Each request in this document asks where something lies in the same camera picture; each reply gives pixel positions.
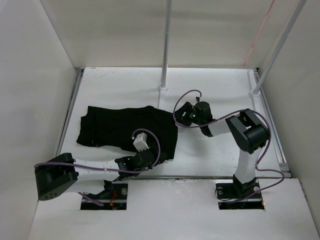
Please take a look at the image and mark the pink wire hanger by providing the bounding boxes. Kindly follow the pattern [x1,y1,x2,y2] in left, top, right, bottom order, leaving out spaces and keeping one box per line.
[242,0,276,67]

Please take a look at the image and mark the black trousers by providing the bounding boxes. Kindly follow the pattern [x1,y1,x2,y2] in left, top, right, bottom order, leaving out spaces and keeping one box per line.
[76,105,178,161]

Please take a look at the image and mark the left white rack foot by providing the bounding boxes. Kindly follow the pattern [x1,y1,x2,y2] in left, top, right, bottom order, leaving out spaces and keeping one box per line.
[158,83,168,110]

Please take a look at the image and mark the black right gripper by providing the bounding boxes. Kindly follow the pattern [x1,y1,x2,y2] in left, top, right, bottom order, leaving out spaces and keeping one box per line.
[170,101,203,128]

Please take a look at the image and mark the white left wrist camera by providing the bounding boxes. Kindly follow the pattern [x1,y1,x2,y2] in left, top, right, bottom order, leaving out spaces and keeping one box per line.
[132,132,149,152]

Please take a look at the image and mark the white rack foot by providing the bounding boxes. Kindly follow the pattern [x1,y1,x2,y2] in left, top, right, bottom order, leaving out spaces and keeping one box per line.
[247,69,263,113]
[158,83,168,110]

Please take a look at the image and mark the aluminium table edge rail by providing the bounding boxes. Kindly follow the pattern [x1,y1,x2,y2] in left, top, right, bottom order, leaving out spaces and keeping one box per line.
[53,67,85,158]

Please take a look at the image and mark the left grey rack pole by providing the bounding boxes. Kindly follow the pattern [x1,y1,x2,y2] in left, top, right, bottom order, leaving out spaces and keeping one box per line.
[159,0,172,90]

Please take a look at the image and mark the grey rack pole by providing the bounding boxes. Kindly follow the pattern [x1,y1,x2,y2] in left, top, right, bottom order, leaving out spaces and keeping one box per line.
[250,0,307,97]
[159,0,172,90]

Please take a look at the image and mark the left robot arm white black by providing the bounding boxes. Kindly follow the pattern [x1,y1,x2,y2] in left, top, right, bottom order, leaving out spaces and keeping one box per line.
[34,149,161,201]

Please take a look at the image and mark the right grey rack pole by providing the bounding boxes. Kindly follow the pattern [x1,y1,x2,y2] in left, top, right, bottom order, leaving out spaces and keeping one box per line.
[250,0,307,97]

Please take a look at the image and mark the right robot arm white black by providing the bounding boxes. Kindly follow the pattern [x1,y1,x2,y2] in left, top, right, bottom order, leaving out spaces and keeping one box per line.
[173,101,271,201]

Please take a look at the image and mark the right white rack foot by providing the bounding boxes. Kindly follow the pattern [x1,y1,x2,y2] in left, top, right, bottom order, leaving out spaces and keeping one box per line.
[247,69,263,113]

